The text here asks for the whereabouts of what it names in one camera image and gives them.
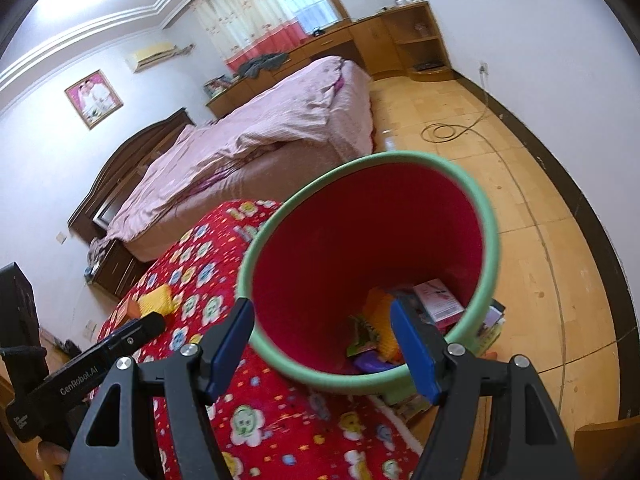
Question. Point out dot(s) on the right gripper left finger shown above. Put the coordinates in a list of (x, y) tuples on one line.
[(117, 439)]

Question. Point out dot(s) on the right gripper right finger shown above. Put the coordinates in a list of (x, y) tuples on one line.
[(525, 438)]

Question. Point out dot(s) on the white box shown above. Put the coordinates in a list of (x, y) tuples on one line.
[(440, 304)]

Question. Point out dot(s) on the yellow foam net back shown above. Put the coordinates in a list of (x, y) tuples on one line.
[(158, 301)]

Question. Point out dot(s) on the purple plastic wrapper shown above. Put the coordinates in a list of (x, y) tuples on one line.
[(371, 362)]

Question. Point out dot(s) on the orange foam net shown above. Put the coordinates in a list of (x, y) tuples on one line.
[(376, 312)]

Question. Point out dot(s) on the orange small carton box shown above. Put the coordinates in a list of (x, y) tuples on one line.
[(128, 310)]

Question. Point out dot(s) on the red green trash bin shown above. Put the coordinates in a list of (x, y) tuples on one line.
[(387, 221)]

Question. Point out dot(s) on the person's left hand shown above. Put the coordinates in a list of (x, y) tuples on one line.
[(53, 459)]

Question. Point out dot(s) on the dark wood nightstand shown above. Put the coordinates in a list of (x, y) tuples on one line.
[(117, 271)]

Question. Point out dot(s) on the red smiley-flower quilt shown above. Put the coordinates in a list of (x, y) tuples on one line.
[(266, 425)]

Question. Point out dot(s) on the dark wood headboard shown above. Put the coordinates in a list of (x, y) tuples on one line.
[(116, 178)]

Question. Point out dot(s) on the bed mattress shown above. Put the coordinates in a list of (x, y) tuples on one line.
[(278, 174)]

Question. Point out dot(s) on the framed wedding photo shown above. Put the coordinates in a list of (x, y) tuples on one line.
[(93, 98)]

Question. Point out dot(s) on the pink bed quilt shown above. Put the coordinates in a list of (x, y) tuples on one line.
[(295, 109)]

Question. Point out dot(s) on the dark clothes pile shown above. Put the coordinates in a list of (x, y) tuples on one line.
[(270, 61)]

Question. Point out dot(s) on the wooden desk cabinet unit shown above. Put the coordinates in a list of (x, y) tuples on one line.
[(403, 41)]

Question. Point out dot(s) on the floral curtain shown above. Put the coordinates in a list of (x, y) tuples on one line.
[(244, 29)]

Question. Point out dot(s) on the wall air conditioner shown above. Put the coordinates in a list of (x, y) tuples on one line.
[(151, 55)]

